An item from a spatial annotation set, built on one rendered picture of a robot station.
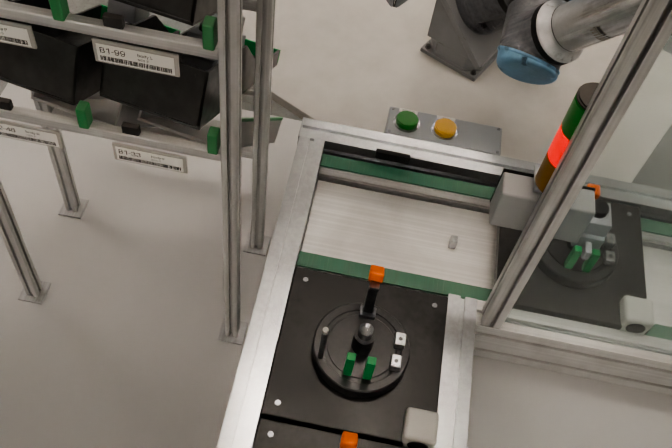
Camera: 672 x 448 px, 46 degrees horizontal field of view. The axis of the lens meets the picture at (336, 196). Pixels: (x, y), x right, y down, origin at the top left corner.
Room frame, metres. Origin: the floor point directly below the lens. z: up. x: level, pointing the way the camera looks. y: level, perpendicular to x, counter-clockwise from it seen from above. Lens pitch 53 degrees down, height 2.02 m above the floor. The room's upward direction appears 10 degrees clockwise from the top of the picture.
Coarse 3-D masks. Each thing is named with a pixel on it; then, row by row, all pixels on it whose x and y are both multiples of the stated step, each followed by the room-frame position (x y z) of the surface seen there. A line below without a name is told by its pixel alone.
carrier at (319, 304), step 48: (336, 288) 0.61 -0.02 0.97; (384, 288) 0.63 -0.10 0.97; (288, 336) 0.52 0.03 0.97; (336, 336) 0.52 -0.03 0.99; (384, 336) 0.54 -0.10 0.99; (432, 336) 0.56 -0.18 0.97; (288, 384) 0.45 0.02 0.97; (336, 384) 0.45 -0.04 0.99; (384, 384) 0.46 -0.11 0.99; (432, 384) 0.48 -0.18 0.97; (336, 432) 0.40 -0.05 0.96; (384, 432) 0.40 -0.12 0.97; (432, 432) 0.41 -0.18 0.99
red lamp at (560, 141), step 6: (558, 132) 0.64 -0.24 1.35; (558, 138) 0.64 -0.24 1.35; (564, 138) 0.63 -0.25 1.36; (552, 144) 0.64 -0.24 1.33; (558, 144) 0.63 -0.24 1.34; (564, 144) 0.63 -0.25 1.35; (552, 150) 0.64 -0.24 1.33; (558, 150) 0.63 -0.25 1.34; (564, 150) 0.63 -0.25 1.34; (552, 156) 0.63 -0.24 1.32; (558, 156) 0.63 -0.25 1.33; (552, 162) 0.63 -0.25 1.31; (558, 162) 0.62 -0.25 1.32
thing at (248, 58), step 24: (144, 24) 0.73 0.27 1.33; (120, 72) 0.63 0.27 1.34; (144, 72) 0.63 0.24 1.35; (192, 72) 0.63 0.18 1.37; (216, 72) 0.64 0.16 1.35; (120, 96) 0.62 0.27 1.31; (144, 96) 0.62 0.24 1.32; (168, 96) 0.62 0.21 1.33; (192, 96) 0.61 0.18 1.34; (216, 96) 0.64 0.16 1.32; (192, 120) 0.60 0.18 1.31
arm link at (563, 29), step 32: (544, 0) 1.19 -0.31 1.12; (576, 0) 1.11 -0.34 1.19; (608, 0) 1.06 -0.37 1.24; (640, 0) 1.02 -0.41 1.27; (512, 32) 1.14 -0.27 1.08; (544, 32) 1.10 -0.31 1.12; (576, 32) 1.07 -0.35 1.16; (608, 32) 1.05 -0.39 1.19; (512, 64) 1.09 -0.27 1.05; (544, 64) 1.07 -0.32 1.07
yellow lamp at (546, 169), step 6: (546, 156) 0.64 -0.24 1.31; (546, 162) 0.64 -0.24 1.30; (540, 168) 0.64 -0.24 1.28; (546, 168) 0.63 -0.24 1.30; (552, 168) 0.63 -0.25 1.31; (540, 174) 0.64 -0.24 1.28; (546, 174) 0.63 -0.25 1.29; (540, 180) 0.63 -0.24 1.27; (546, 180) 0.63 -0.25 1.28; (540, 186) 0.63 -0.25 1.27
